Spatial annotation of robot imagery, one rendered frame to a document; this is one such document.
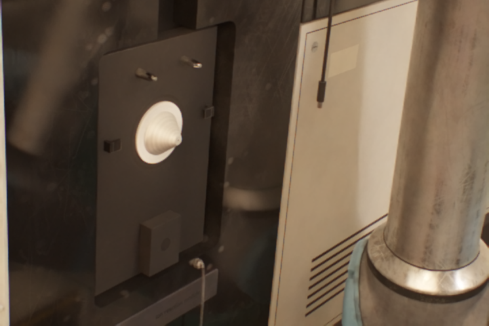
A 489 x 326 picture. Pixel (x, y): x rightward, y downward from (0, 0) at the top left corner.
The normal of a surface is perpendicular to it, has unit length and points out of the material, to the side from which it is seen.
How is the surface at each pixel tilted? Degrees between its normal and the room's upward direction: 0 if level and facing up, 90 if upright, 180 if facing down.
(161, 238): 90
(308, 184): 90
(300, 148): 90
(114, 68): 90
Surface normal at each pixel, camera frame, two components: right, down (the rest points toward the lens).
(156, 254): 0.77, 0.30
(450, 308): 0.20, 0.54
